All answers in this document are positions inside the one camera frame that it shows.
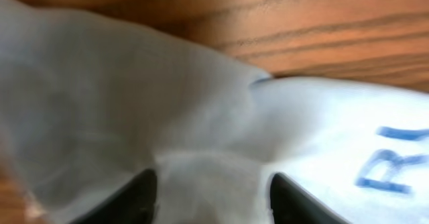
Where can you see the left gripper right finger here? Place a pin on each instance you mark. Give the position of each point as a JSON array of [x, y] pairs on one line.
[[290, 204]]

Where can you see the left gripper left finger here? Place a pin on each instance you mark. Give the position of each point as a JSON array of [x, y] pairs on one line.
[[135, 203]]

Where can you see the light blue printed t-shirt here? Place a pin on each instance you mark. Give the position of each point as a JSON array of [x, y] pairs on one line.
[[88, 103]]

